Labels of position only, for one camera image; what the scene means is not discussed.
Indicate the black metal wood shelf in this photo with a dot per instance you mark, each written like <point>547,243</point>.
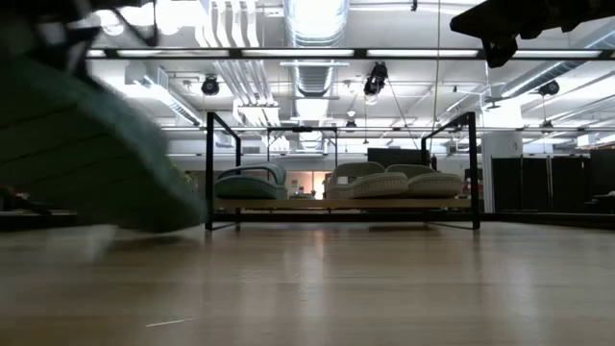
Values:
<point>346,204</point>

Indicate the white rubber slide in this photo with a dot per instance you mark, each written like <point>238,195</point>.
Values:
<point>432,185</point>
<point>367,185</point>

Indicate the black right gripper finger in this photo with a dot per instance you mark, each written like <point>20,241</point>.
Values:
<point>499,50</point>
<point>490,19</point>

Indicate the green rubber slide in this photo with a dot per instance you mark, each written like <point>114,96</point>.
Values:
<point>250,187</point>
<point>96,158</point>

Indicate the black round ceiling device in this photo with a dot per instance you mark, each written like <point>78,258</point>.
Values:
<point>210,85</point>
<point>549,88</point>

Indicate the black metal rig frame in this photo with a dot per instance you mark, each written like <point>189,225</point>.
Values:
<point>552,218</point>

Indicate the black crossbar with light strips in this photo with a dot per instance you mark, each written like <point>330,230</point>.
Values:
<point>235,53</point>

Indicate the black hanging rig camera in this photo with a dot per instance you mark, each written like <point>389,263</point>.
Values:
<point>377,79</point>

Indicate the black room partition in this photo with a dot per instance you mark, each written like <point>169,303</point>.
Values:
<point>538,182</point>

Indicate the silver ventilation duct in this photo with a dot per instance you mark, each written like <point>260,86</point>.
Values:
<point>314,19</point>

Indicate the black background screen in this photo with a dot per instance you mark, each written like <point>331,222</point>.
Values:
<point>399,156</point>

